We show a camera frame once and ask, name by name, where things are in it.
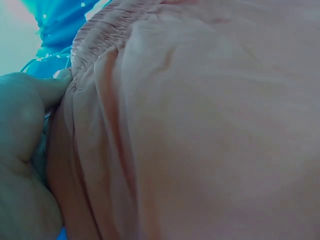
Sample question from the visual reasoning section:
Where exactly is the person's left hand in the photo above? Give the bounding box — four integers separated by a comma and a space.
0, 67, 73, 240

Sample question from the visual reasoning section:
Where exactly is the pink cloth with elastic band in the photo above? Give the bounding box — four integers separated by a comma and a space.
46, 0, 320, 240

